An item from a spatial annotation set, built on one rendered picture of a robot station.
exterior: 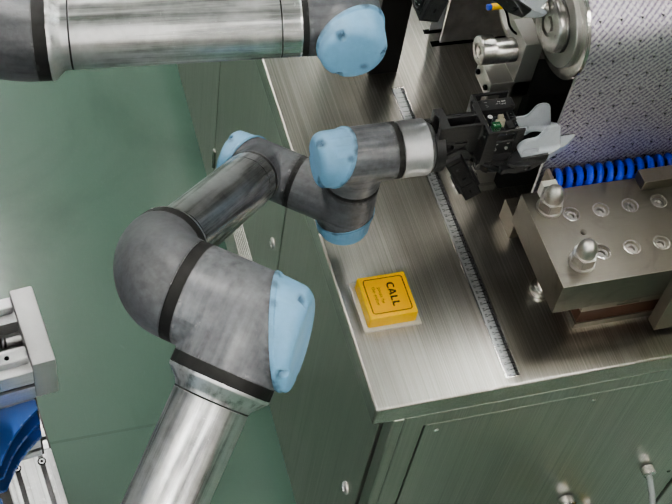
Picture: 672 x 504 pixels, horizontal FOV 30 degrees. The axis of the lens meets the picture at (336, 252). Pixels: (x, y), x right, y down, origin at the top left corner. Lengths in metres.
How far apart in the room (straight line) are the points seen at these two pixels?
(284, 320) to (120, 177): 1.76
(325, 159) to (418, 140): 0.12
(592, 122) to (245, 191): 0.49
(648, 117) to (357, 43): 0.58
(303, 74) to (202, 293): 0.77
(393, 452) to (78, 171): 1.47
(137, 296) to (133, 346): 1.41
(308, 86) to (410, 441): 0.59
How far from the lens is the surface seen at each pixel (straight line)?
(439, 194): 1.88
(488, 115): 1.65
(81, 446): 2.63
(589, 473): 2.11
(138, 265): 1.34
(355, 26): 1.32
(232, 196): 1.54
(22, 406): 1.90
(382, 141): 1.60
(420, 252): 1.81
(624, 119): 1.76
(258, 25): 1.33
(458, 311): 1.76
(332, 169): 1.58
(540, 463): 2.00
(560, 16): 1.62
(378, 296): 1.72
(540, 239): 1.70
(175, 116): 3.15
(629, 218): 1.77
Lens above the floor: 2.32
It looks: 53 degrees down
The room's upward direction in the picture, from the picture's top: 11 degrees clockwise
